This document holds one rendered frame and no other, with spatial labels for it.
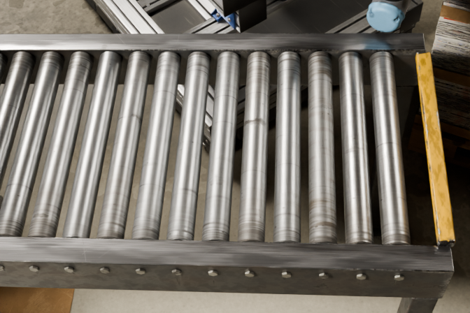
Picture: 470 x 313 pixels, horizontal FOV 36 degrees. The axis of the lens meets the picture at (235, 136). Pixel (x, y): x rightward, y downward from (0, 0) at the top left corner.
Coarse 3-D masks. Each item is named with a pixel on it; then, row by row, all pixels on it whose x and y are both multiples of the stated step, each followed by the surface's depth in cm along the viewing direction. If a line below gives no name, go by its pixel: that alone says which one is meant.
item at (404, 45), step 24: (0, 48) 158; (24, 48) 157; (48, 48) 157; (72, 48) 156; (96, 48) 156; (120, 48) 156; (144, 48) 155; (168, 48) 155; (192, 48) 154; (216, 48) 154; (240, 48) 153; (264, 48) 153; (288, 48) 153; (312, 48) 152; (336, 48) 152; (360, 48) 151; (384, 48) 151; (408, 48) 151; (96, 72) 162; (120, 72) 161; (240, 72) 159; (336, 72) 157; (408, 72) 156
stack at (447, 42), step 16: (448, 0) 176; (464, 0) 174; (448, 32) 184; (464, 32) 182; (432, 48) 192; (448, 48) 188; (464, 48) 186; (432, 64) 196; (448, 64) 193; (464, 64) 191; (448, 96) 204; (464, 96) 202; (448, 112) 209; (464, 112) 207; (416, 128) 221; (464, 128) 212; (416, 144) 227; (448, 144) 220; (464, 144) 216; (448, 160) 226; (464, 160) 225
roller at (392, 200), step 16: (384, 64) 149; (384, 80) 146; (384, 96) 144; (384, 112) 142; (384, 128) 140; (384, 144) 138; (400, 144) 139; (384, 160) 136; (400, 160) 136; (384, 176) 134; (400, 176) 134; (384, 192) 132; (400, 192) 131; (384, 208) 130; (400, 208) 129; (384, 224) 129; (400, 224) 128; (384, 240) 127; (400, 240) 126
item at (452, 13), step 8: (448, 8) 178; (456, 8) 177; (440, 16) 181; (448, 16) 180; (456, 16) 179; (464, 16) 178; (440, 72) 197; (448, 72) 195; (448, 80) 198; (456, 80) 197; (464, 80) 195; (416, 112) 217; (416, 120) 218; (448, 128) 214; (456, 128) 213; (464, 136) 214
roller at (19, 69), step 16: (16, 64) 155; (32, 64) 157; (16, 80) 152; (16, 96) 150; (0, 112) 148; (16, 112) 149; (0, 128) 145; (16, 128) 148; (0, 144) 143; (0, 160) 142; (0, 176) 140
